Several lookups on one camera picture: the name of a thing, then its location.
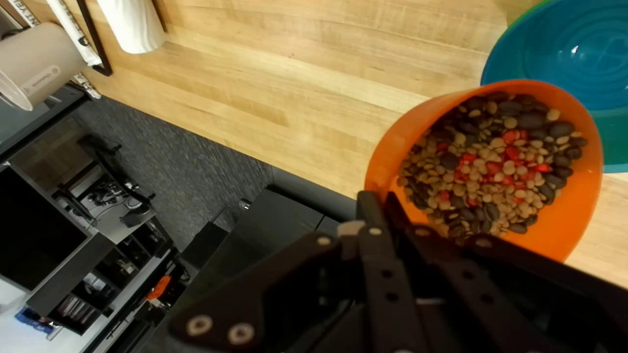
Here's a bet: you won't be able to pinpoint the white printed mug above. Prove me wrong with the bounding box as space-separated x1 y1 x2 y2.
0 21 88 114

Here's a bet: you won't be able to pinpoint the teal green bowl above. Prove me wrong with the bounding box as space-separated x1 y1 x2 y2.
478 0 628 174

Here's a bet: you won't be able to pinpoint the white paper towel roll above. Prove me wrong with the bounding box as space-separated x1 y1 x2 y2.
96 0 168 57

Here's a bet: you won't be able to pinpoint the mixed dried beans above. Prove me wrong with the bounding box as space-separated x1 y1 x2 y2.
396 94 588 243

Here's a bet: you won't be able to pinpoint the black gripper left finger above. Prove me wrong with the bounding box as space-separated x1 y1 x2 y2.
166 190 429 353

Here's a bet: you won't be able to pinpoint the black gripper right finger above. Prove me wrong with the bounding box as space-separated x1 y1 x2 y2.
382 192 628 353

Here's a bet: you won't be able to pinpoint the orange plastic bowl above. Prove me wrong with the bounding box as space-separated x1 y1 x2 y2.
362 78 604 263

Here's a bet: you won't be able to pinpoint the black electronics rack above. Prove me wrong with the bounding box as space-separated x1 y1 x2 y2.
0 133 178 341

